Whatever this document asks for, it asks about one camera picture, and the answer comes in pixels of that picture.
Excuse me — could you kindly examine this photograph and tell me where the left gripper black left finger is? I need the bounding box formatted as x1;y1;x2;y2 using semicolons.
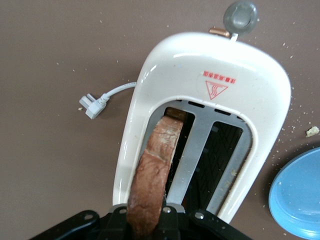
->
27;203;131;240

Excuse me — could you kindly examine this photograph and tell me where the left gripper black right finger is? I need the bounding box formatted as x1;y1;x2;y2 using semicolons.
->
156;202;253;240

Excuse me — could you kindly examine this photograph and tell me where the brown toast bread slice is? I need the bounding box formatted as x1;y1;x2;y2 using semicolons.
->
126;107;188;240

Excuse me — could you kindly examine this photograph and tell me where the blue round plate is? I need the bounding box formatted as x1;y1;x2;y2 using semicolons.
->
268;146;320;240

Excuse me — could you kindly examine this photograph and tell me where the large bread crumb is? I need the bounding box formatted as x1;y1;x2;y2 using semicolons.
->
305;126;320;138

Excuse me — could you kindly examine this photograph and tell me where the white two-slot toaster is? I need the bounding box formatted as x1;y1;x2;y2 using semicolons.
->
112;0;293;225

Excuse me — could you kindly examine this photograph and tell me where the white toaster power cord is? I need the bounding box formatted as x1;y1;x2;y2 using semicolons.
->
79;81;138;120

